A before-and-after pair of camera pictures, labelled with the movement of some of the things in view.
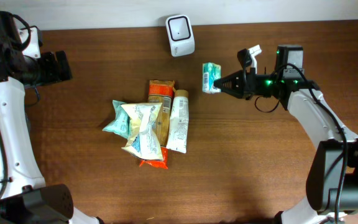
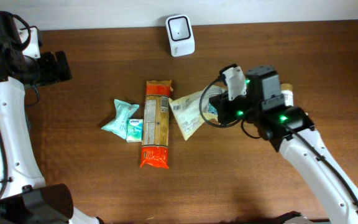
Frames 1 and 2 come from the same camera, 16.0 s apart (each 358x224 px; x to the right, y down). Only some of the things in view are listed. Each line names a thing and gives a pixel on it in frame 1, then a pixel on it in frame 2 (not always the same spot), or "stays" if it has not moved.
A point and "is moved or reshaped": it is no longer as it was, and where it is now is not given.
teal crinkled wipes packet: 121,124 stays
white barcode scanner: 180,35 stays
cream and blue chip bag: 142,140 -> 191,109
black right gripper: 247,84 -> 219,109
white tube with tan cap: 179,122 is moved or reshaped
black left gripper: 63,65 stays
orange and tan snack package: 161,91 stays
